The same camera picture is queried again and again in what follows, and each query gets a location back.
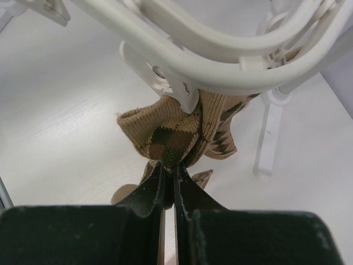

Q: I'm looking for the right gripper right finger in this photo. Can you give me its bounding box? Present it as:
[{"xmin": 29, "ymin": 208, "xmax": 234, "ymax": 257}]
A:
[{"xmin": 173, "ymin": 165, "xmax": 343, "ymax": 264}]

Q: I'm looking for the brown argyle sock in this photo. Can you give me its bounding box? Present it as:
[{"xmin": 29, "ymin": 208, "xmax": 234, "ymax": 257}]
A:
[
  {"xmin": 191, "ymin": 46, "xmax": 302, "ymax": 189},
  {"xmin": 116, "ymin": 96, "xmax": 202, "ymax": 184}
]

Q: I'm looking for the white hanger clip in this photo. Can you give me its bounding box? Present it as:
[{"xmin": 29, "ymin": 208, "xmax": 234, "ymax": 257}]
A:
[
  {"xmin": 36, "ymin": 0, "xmax": 71, "ymax": 27},
  {"xmin": 119, "ymin": 41, "xmax": 199, "ymax": 114}
]

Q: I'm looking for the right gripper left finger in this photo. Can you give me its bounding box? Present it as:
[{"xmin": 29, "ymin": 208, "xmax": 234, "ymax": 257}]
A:
[{"xmin": 1, "ymin": 165, "xmax": 166, "ymax": 264}]

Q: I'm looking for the white clip drying hanger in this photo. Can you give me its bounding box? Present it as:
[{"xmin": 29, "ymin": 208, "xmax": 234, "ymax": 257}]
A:
[{"xmin": 75, "ymin": 1, "xmax": 352, "ymax": 94}]

